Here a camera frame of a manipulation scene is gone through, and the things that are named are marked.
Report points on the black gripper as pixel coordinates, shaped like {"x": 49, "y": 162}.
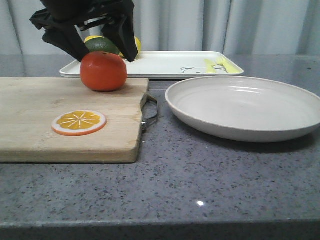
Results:
{"x": 60, "y": 18}

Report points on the orange mandarin fruit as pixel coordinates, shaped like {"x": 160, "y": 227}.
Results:
{"x": 103, "y": 71}

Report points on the white round plate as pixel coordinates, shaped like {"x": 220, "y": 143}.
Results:
{"x": 246, "y": 109}

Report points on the white rectangular tray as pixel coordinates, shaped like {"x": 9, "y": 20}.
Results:
{"x": 180, "y": 65}

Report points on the yellow lemon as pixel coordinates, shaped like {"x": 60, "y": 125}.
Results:
{"x": 138, "y": 46}
{"x": 92, "y": 37}

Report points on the green lime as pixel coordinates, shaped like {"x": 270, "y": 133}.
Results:
{"x": 102, "y": 44}

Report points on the orange slice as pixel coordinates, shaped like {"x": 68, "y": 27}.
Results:
{"x": 79, "y": 123}

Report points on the wooden cutting board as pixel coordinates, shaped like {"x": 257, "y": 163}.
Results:
{"x": 28, "y": 107}

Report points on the yellow plastic fork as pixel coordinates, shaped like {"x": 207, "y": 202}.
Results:
{"x": 222, "y": 61}

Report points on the grey curtain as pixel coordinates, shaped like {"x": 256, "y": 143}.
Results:
{"x": 231, "y": 27}

